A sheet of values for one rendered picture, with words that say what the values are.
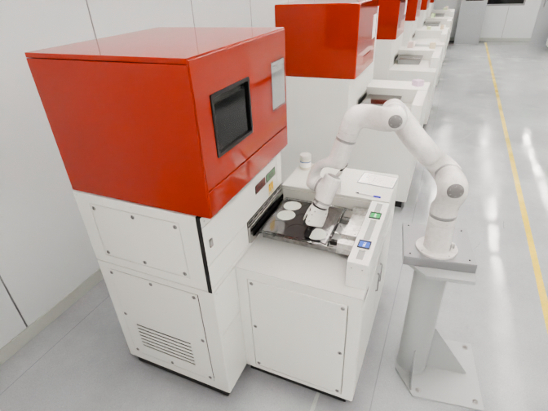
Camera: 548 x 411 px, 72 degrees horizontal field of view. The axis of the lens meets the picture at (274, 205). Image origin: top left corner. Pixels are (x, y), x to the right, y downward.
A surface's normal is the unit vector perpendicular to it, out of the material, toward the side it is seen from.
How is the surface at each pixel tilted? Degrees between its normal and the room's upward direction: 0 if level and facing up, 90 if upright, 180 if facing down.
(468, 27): 90
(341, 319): 90
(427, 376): 0
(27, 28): 90
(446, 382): 0
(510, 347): 0
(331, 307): 90
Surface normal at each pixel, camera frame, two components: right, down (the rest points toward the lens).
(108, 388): -0.04, -0.86
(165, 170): -0.40, 0.48
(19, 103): 0.92, 0.17
